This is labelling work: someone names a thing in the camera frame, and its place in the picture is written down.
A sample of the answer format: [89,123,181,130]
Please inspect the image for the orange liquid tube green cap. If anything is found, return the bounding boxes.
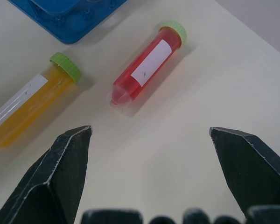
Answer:
[0,52,82,149]

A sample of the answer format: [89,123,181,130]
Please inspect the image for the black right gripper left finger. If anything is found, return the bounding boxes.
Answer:
[0,125,93,224]

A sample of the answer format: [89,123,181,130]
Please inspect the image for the blue plastic tube rack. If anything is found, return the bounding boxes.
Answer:
[7,0,129,45]

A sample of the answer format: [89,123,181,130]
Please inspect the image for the red liquid tube green cap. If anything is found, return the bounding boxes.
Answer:
[110,21,188,115]

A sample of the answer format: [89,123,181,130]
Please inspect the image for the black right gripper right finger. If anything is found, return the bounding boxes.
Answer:
[209,126,280,220]

